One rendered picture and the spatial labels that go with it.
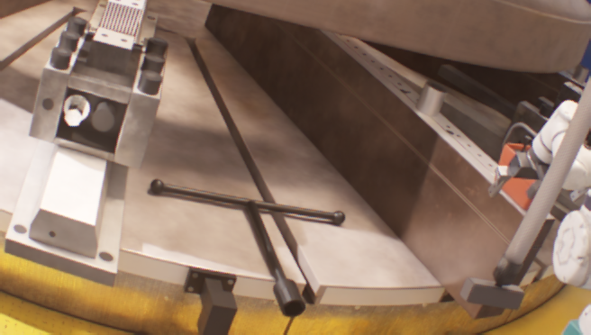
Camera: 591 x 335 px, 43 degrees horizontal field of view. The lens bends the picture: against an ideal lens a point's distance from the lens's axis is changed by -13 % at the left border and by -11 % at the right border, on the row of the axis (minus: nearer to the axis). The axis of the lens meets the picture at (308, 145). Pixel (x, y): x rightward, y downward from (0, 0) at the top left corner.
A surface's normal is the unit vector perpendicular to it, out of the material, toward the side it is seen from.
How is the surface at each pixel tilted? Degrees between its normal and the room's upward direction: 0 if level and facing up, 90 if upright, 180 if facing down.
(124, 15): 90
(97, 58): 90
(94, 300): 90
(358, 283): 0
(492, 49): 90
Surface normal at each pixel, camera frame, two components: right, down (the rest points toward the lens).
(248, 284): 0.26, 0.48
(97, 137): 0.34, -0.86
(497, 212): -0.82, -0.07
